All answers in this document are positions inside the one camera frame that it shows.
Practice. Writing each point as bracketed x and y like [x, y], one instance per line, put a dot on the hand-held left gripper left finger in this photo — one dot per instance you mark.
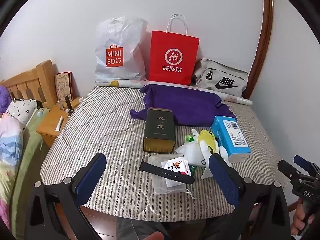
[91, 177]

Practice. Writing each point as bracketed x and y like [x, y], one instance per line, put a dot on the black stand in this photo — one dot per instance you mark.
[68, 103]

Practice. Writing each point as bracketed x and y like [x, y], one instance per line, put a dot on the person's grey trouser leg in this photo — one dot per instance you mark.
[175, 230]

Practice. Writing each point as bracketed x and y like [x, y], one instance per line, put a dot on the small white tube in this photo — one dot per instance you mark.
[59, 124]

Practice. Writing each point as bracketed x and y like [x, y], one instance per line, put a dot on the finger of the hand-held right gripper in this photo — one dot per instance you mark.
[287, 168]
[301, 160]

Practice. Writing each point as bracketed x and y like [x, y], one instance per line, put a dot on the white floral pillow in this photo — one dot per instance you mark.
[20, 110]

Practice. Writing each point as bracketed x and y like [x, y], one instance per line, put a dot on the green bed sheet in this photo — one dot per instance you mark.
[30, 155]

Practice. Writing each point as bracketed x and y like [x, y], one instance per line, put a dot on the purple plush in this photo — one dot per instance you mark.
[4, 100]

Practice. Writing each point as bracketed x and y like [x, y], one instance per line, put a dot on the small green packet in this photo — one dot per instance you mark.
[188, 140]

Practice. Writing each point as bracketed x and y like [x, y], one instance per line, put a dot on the white mesh pouch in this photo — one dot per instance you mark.
[158, 187]

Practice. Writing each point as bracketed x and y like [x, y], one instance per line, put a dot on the patterned brown book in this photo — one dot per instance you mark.
[63, 85]

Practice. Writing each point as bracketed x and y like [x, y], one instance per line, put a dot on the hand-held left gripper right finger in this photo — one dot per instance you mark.
[223, 180]

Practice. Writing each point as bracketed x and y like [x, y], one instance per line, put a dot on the wooden headboard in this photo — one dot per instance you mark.
[37, 80]

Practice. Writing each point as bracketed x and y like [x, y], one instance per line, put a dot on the purple cloth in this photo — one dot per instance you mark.
[187, 105]

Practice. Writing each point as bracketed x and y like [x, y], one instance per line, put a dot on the grey waist bag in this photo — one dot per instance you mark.
[225, 72]

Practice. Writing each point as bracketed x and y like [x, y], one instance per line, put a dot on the rolled white poster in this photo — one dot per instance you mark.
[237, 100]

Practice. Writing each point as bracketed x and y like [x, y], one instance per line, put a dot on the pastel printed blanket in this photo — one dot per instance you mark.
[10, 142]

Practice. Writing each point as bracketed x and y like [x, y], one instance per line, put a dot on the brown wooden door frame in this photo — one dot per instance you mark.
[262, 30]

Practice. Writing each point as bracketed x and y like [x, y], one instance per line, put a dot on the white sachet with orange print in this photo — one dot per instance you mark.
[175, 166]

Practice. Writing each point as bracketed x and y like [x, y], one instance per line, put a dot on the white plastic shopping bag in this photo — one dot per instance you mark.
[120, 37]

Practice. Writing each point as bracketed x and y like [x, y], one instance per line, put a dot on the wooden nightstand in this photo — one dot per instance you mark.
[50, 127]

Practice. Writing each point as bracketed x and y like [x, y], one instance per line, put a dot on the person's right hand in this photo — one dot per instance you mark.
[296, 222]

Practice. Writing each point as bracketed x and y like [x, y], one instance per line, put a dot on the dark green tin box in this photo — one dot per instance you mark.
[158, 130]

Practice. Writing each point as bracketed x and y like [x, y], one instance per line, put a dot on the yellow and white plush toy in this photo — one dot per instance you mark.
[207, 140]

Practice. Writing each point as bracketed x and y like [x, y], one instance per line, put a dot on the white cloth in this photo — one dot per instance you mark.
[192, 152]

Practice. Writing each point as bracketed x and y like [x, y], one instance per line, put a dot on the grey striped mattress pad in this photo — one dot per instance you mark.
[100, 130]

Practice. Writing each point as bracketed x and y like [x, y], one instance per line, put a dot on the blue tissue pack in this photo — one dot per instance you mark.
[230, 140]

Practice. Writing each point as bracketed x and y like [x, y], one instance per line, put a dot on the red paper bag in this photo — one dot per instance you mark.
[175, 42]

